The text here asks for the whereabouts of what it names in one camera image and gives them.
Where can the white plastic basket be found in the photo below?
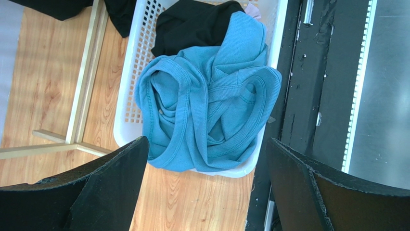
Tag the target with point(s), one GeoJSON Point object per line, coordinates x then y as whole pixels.
{"type": "Point", "coordinates": [128, 119]}

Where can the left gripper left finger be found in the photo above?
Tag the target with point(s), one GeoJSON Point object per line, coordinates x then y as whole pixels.
{"type": "Point", "coordinates": [100, 195]}

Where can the wooden clothes rack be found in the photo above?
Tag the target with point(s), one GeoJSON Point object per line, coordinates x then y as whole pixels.
{"type": "Point", "coordinates": [73, 140]}

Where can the mauve tank top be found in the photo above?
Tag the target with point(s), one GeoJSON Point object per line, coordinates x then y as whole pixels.
{"type": "Point", "coordinates": [253, 11]}

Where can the blue tank top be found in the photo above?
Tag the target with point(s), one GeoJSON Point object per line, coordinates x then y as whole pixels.
{"type": "Point", "coordinates": [203, 108]}

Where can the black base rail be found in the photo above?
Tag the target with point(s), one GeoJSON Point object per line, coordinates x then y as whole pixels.
{"type": "Point", "coordinates": [319, 46]}

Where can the black tank top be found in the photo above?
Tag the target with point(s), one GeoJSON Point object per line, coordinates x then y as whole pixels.
{"type": "Point", "coordinates": [189, 23]}

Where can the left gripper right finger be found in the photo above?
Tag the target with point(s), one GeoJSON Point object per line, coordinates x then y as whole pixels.
{"type": "Point", "coordinates": [312, 196]}

